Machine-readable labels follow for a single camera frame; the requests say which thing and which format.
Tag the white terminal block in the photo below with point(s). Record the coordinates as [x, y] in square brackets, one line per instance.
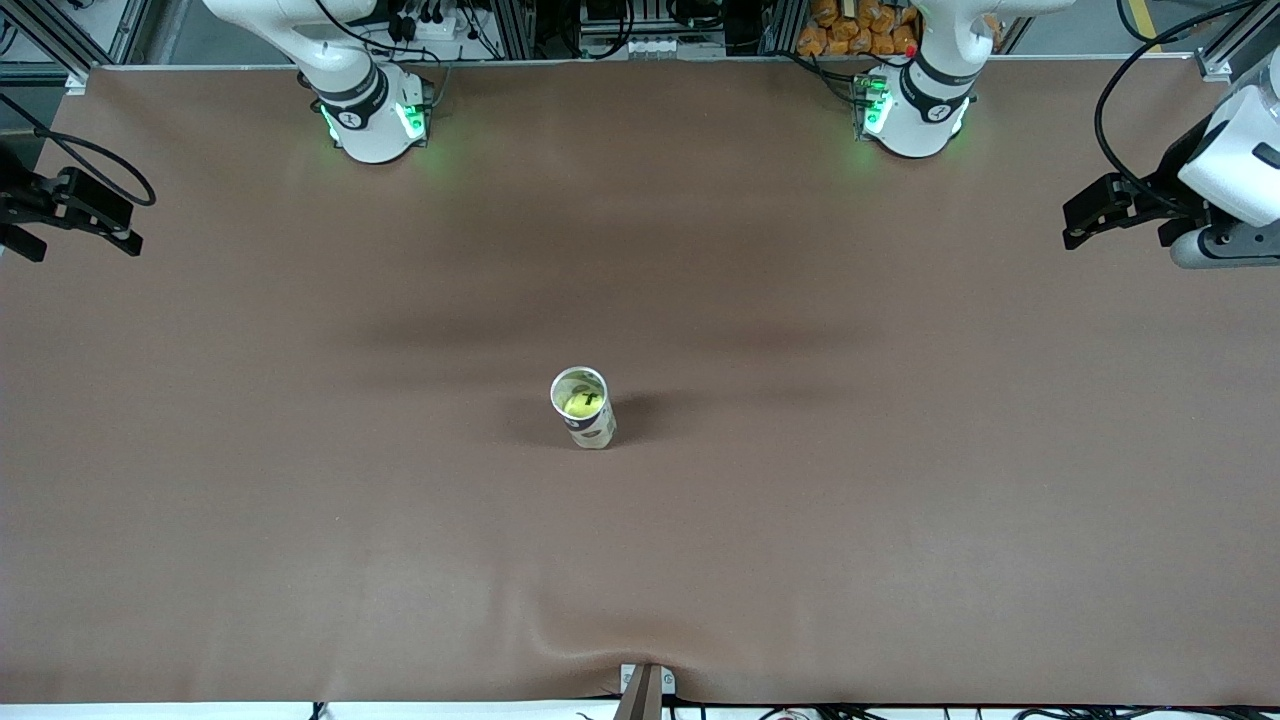
[650, 47]

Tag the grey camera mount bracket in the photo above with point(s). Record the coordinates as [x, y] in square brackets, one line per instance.
[647, 690]

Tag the brown table mat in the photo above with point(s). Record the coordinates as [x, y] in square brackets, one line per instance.
[640, 550]

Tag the orange bag pile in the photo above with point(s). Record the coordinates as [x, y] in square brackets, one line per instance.
[860, 25]

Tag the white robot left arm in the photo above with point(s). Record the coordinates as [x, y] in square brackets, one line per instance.
[920, 130]

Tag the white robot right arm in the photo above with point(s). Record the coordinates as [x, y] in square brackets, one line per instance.
[370, 130]

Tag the aluminium frame profile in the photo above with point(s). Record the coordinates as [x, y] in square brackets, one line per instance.
[1215, 68]
[76, 82]

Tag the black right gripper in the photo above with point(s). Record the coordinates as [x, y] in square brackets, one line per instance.
[22, 203]

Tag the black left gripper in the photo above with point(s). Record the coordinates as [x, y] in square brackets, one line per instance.
[1172, 178]

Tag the blue white tennis ball can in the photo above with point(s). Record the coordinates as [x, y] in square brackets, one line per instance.
[590, 425]

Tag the yellow Wilson tennis ball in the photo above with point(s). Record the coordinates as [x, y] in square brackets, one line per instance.
[583, 402]

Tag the white power strip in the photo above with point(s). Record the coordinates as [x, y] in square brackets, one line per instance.
[440, 25]

